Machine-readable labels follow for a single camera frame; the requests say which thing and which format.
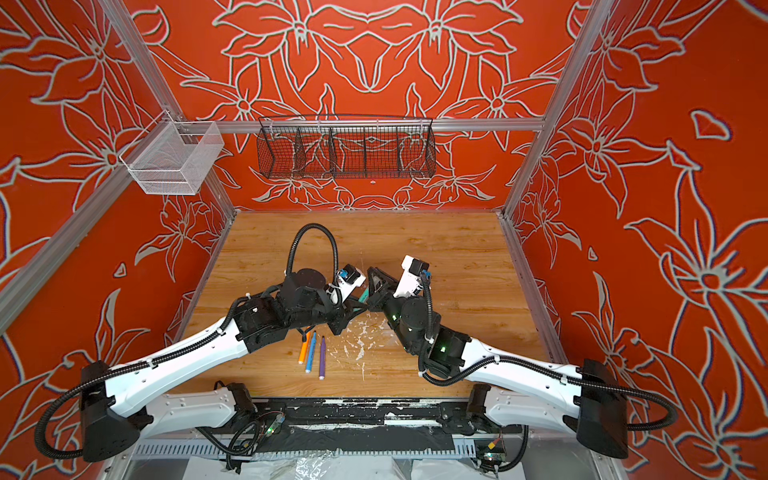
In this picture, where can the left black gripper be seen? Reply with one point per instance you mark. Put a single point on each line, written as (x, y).
(344, 311)

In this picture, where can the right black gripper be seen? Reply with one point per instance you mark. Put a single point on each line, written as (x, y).
(383, 296)

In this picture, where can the purple marker pen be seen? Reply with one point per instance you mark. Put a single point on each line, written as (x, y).
(322, 362)

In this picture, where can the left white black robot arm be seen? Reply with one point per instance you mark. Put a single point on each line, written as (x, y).
(119, 405)

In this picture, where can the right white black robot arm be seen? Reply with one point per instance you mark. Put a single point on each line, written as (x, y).
(513, 389)

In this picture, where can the orange marker pen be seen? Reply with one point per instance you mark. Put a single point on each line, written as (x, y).
(304, 350)

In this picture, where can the blue marker pen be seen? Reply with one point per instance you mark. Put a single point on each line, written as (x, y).
(311, 346)

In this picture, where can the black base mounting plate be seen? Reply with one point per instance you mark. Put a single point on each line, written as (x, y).
(361, 424)

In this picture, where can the small green circuit board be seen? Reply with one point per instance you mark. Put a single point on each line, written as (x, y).
(492, 457)

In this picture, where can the white mesh basket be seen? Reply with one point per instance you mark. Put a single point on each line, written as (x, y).
(170, 157)

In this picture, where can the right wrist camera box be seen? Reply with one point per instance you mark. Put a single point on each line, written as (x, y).
(410, 283)

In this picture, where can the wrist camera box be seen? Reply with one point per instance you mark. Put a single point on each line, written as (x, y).
(410, 283)
(345, 282)

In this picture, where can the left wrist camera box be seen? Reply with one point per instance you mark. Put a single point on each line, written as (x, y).
(345, 282)

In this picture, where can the black wire basket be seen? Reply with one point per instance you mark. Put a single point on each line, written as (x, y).
(354, 147)

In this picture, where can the white slotted cable duct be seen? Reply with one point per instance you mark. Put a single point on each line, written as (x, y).
(172, 449)

